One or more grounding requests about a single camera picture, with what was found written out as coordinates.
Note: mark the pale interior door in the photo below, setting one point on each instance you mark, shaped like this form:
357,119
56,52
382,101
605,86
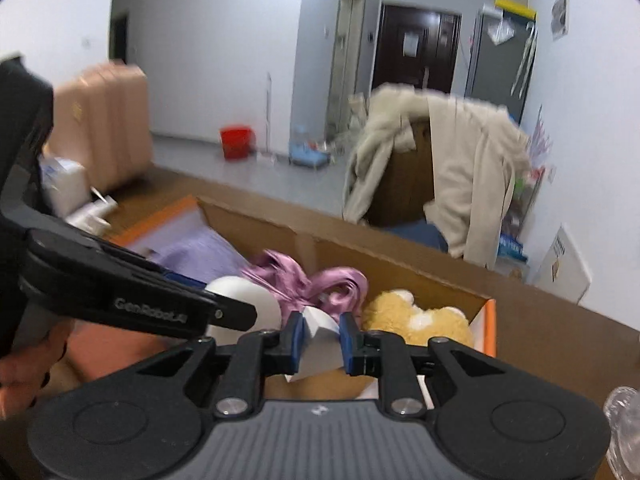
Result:
345,60

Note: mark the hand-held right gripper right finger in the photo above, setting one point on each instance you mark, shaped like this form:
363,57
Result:
347,345

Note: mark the clear plastic sheet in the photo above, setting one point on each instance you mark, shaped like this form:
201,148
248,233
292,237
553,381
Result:
500,30

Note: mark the blue packet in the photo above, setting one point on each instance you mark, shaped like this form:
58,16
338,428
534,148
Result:
512,247

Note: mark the beige coat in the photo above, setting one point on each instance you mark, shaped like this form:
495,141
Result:
470,170

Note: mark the purple woven cloth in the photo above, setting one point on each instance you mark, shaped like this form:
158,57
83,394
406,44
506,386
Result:
200,255

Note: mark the pink suitcase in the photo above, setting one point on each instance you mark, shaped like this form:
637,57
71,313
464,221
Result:
110,125

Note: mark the red bucket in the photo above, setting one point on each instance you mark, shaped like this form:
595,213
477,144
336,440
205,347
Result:
236,142

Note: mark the purple satin scrunchie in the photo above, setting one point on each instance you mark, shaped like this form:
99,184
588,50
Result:
295,280

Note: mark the grey fridge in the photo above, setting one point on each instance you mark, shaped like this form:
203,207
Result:
495,75

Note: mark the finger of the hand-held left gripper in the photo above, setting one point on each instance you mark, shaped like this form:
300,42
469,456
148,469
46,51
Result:
230,316
150,269

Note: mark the orange cardboard box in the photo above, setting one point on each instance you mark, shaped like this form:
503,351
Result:
400,265

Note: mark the yellow and white plush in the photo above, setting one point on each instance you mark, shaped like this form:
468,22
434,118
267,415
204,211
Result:
400,315

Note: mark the dark entrance door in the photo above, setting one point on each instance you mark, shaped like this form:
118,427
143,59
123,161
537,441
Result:
390,50

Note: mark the person's left hand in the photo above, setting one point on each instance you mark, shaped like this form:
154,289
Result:
30,375

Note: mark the white handheld device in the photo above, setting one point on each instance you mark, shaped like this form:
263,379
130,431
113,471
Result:
92,215

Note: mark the white paper notice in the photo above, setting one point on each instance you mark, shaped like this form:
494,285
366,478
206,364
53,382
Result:
410,44

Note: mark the wall poster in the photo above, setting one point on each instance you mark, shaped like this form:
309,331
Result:
560,15

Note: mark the white tissue pack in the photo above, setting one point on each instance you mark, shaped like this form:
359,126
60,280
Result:
65,185

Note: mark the brown chair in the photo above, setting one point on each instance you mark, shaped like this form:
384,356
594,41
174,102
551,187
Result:
405,185

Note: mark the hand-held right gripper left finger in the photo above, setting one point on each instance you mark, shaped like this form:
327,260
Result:
296,335

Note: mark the blue pet bed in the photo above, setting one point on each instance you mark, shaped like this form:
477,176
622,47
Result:
310,157

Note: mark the white cloth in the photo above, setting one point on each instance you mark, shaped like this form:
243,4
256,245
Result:
320,345

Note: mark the white round plush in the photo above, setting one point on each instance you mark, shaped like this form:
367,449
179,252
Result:
250,290

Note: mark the clear plastic cup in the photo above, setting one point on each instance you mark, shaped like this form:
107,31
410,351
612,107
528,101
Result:
625,435

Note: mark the dark blue cushion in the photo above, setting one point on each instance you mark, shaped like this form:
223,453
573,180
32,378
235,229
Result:
420,235

